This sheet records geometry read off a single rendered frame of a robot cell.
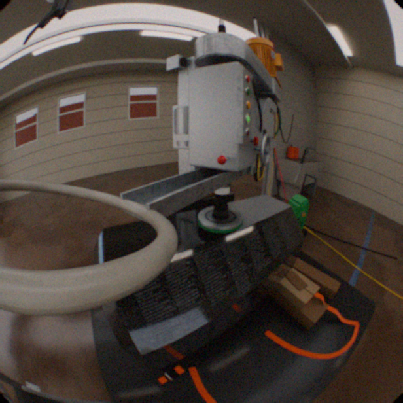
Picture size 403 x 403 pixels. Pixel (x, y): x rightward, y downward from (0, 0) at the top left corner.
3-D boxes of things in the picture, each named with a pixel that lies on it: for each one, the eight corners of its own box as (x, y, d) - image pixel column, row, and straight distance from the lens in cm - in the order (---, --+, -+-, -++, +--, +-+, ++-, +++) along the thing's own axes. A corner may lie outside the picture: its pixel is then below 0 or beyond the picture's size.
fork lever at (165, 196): (225, 167, 101) (226, 159, 100) (257, 173, 95) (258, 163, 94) (116, 207, 51) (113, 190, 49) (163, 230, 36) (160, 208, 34)
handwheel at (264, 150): (251, 161, 90) (252, 132, 89) (270, 164, 88) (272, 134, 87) (241, 165, 76) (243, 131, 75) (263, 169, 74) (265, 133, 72)
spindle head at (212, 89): (225, 160, 103) (226, 87, 105) (262, 165, 96) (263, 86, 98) (188, 172, 73) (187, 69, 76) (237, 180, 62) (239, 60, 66)
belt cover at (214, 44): (252, 104, 158) (252, 87, 161) (280, 106, 153) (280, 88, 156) (180, 70, 74) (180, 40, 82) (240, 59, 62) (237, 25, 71)
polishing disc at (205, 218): (192, 211, 90) (192, 209, 89) (230, 206, 97) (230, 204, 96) (207, 233, 72) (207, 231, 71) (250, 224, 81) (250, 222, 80)
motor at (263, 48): (250, 86, 159) (248, 50, 174) (285, 87, 153) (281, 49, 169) (237, 76, 134) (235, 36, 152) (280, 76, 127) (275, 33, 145)
